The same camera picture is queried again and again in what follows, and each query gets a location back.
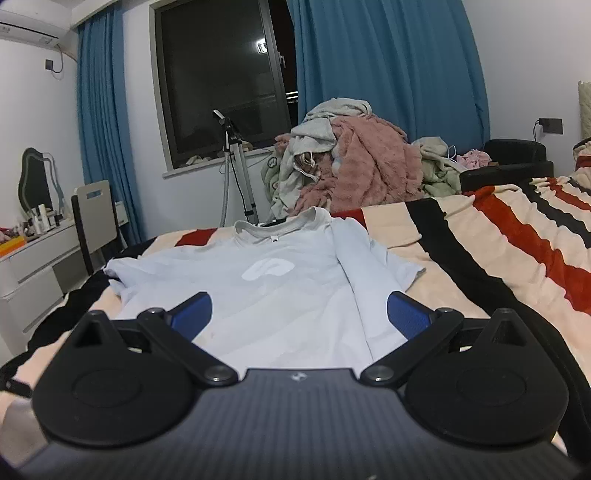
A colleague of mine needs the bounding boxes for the wavy vanity mirror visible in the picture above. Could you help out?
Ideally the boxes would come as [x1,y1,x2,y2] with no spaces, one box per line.
[17,148,64,214]

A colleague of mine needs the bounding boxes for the black armchair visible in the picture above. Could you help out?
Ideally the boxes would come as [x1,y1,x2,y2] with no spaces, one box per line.
[459,138,555,193]

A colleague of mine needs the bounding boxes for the cosmetics bottles group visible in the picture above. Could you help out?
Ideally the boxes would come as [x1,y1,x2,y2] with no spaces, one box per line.
[18,203,70,236]

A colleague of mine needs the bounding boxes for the light blue t-shirt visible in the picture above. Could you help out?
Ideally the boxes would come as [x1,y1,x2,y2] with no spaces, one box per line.
[104,206,426,368]

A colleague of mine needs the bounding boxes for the pale green clothes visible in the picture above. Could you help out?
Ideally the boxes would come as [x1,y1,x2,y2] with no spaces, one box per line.
[411,137,467,199]

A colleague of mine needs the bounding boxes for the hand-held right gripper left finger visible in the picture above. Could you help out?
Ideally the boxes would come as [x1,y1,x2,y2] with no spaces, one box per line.
[74,292,239,387]

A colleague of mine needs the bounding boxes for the pink fluffy blanket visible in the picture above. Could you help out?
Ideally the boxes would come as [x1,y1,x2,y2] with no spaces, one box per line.
[295,115,424,214]

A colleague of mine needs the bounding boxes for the pile of grey clothes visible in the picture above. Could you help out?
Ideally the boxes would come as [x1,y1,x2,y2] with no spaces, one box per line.
[261,98,373,219]

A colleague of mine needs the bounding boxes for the silver tripod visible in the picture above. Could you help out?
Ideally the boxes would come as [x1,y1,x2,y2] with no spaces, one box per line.
[212,109,260,226]

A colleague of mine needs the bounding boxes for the white air conditioner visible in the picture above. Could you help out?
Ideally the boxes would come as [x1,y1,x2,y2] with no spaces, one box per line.
[0,9,77,60]

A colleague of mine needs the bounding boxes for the pink cloth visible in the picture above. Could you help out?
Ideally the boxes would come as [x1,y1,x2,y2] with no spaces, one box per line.
[457,148,493,171]

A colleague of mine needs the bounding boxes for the striped blanket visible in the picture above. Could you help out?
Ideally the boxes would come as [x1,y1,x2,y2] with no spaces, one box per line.
[0,164,591,469]

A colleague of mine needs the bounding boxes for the black wall charger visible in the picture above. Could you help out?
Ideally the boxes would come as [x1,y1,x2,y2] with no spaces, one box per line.
[534,117,564,136]

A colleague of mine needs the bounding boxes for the dark window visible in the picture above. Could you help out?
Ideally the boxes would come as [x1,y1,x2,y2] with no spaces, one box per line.
[148,0,301,172]

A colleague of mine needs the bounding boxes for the white dresser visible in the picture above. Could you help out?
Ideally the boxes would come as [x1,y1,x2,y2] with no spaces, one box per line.
[0,217,93,352]

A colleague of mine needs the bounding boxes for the white chair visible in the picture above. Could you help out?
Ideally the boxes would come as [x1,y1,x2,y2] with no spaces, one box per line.
[71,180,126,274]

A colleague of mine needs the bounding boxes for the blue curtain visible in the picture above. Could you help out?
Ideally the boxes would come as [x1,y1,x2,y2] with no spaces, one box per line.
[286,0,491,144]
[76,9,147,244]

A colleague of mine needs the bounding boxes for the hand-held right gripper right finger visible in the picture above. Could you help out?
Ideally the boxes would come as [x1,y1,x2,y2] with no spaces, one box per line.
[360,291,527,387]

